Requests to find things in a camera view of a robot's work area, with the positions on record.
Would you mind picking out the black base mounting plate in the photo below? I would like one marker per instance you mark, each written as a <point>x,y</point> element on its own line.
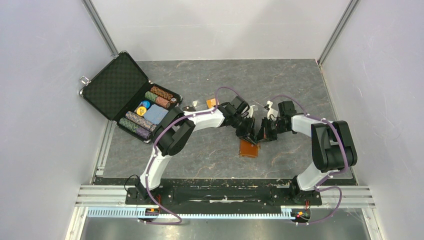
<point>178,191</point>

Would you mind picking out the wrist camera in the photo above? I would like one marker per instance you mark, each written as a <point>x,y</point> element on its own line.
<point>272,114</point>
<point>253,111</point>

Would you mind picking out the brown leather card holder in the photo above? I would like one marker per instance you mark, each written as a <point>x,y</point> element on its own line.
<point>248,149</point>

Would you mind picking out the clear box with dark cards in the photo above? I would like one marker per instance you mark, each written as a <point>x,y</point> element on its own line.
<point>192,107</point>

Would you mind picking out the white slotted cable duct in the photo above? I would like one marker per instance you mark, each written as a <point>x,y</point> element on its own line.
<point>152,214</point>

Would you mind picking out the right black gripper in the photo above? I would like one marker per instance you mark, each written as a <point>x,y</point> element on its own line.
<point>264,132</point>

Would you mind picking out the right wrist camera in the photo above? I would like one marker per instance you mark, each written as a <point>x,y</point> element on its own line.
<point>272,114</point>

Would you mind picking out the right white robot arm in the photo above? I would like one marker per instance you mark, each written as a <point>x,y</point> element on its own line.
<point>332,147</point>

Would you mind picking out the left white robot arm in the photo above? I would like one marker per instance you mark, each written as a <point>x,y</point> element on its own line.
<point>175,129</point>

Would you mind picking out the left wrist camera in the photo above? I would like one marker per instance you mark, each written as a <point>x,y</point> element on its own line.
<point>253,111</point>

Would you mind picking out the black aluminium poker chip case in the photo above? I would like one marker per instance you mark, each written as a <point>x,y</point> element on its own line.
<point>120,87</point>

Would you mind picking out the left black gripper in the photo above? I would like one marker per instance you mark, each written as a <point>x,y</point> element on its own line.
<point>249,130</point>

